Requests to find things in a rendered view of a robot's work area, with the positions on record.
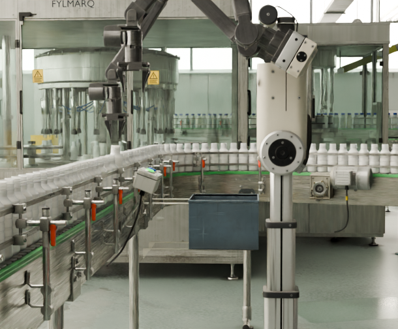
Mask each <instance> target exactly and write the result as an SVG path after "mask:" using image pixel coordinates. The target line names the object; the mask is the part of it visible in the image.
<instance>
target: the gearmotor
mask: <svg viewBox="0 0 398 329"><path fill-rule="evenodd" d="M372 184H373V171H372V169H371V167H364V166H334V167H332V168H331V172H315V173H311V174H310V199H315V201H316V203H320V201H321V199H322V200H330V199H331V198H334V189H344V190H346V207H347V222H346V225H345V227H344V228H342V229H341V230H337V231H334V232H340V231H342V230H344V229H345V228H346V227H347V224H348V220H349V210H348V190H349V189H355V190H370V189H371V187H372Z"/></svg>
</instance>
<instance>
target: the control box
mask: <svg viewBox="0 0 398 329"><path fill-rule="evenodd" d="M146 169H147V168H146V167H143V168H140V169H138V171H137V174H136V177H135V179H134V182H133V184H132V186H133V187H134V188H137V189H139V190H140V192H139V195H138V201H137V203H136V204H135V205H134V207H133V208H132V209H131V211H130V213H129V214H128V216H127V217H126V218H125V220H124V221H123V220H122V221H121V222H120V227H121V235H122V234H123V227H124V226H125V225H126V224H127V222H128V220H129V219H130V217H131V216H132V215H133V213H134V212H135V210H136V209H137V207H138V206H139V207H138V212H137V214H136V219H135V221H134V224H133V226H132V228H131V230H130V233H129V235H128V237H127V239H126V242H125V244H124V246H123V247H122V249H121V250H120V252H119V253H118V254H117V255H116V256H115V257H114V258H113V259H112V260H111V261H110V262H109V263H108V264H107V265H106V267H108V266H109V265H111V263H112V262H113V261H114V260H115V259H116V258H117V257H118V256H119V255H120V254H121V252H122V251H123V250H124V248H125V246H126V244H127V242H128V240H129V238H130V235H131V233H132V231H133V228H134V226H135V224H136V221H137V218H138V214H139V212H140V207H141V203H142V196H144V195H145V192H147V193H151V194H153V193H154V192H155V191H156V190H157V188H158V186H159V183H160V180H161V178H162V174H161V173H159V172H157V171H154V172H150V171H148V170H146Z"/></svg>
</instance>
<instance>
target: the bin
mask: <svg viewBox="0 0 398 329"><path fill-rule="evenodd" d="M152 200H188V203H178V202H153V204H188V205H189V241H188V242H149V248H143V259H144V257H145V256H146V255H147V252H148V251H150V250H151V249H173V250H243V251H254V250H258V203H259V202H260V201H259V194H193V195H192V196H191V197H190V198H152ZM154 243H188V244H189V248H152V247H153V245H154Z"/></svg>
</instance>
